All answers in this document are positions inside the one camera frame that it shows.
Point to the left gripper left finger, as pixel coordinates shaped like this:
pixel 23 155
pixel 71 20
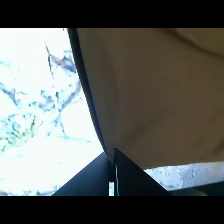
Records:
pixel 91 180

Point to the tan garment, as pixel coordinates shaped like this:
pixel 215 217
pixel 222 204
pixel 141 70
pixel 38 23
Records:
pixel 153 96

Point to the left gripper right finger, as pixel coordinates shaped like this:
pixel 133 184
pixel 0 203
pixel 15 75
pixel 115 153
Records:
pixel 133 181

